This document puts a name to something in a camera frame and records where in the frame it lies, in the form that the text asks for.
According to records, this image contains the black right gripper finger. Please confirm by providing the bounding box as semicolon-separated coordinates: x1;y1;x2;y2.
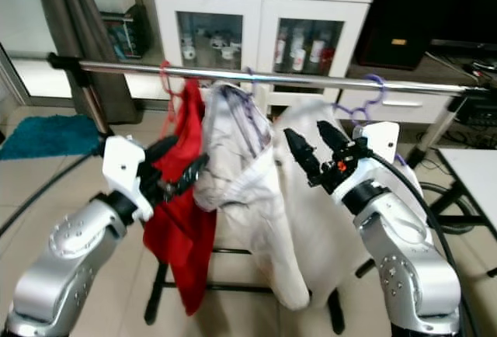
283;127;329;187
315;120;357;162

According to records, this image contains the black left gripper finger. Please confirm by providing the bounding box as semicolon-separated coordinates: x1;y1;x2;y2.
146;135;180;163
168;154;212;199

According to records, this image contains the purple plastic hanger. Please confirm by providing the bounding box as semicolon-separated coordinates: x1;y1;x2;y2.
217;67;269;159
334;73;389;125

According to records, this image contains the plain white garment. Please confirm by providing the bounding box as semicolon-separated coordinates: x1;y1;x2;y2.
272;98;432;308

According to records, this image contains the red plastic hanger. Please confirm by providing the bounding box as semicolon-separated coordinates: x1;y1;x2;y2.
159;61;195;140

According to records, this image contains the white collared garment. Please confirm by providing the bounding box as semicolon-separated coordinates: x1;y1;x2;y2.
193;83;311;311

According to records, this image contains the long red garment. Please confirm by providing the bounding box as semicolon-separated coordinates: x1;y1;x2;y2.
141;79;218;316

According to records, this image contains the chrome and black clothes rack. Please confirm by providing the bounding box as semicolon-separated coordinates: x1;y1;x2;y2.
47;52;484;335

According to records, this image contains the low white drawer unit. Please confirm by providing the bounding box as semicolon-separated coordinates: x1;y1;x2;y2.
268;85;463;124

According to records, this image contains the teal shaggy rug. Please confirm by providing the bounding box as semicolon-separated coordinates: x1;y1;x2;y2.
0;114;98;161

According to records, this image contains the green labelled box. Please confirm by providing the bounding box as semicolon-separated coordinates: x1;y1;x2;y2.
105;11;148;60

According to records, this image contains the small white side table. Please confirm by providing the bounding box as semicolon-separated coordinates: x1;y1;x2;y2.
435;148;497;233

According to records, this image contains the grey curtain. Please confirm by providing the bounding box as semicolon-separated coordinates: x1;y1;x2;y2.
35;0;137;124

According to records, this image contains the large black speaker cabinet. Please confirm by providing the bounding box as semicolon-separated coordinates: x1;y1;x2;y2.
353;0;497;70

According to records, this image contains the white glass-door cabinet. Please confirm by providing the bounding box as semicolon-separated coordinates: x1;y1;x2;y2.
151;0;374;116

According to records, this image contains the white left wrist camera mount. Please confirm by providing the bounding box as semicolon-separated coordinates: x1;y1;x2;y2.
102;135;158;224

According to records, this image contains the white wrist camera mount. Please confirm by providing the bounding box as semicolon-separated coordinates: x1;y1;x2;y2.
332;121;401;198
102;135;158;224

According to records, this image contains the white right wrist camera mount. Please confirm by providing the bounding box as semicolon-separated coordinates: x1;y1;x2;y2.
332;121;401;198

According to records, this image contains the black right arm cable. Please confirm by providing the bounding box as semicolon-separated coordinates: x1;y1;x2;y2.
353;144;474;337

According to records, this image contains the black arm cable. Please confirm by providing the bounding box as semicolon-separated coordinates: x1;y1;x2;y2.
353;144;474;337
0;149;106;235

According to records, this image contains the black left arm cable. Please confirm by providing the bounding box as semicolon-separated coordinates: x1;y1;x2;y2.
0;149;106;235

